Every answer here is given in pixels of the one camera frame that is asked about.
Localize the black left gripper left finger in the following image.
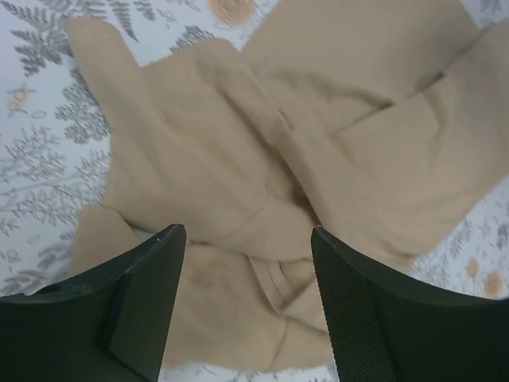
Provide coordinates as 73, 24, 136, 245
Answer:
1, 224, 186, 381

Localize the floral patterned table mat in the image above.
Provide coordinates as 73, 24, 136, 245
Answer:
1, 1, 508, 381

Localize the beige t shirt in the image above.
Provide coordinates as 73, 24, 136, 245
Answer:
67, 1, 508, 372

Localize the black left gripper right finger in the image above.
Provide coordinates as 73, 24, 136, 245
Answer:
311, 228, 508, 382

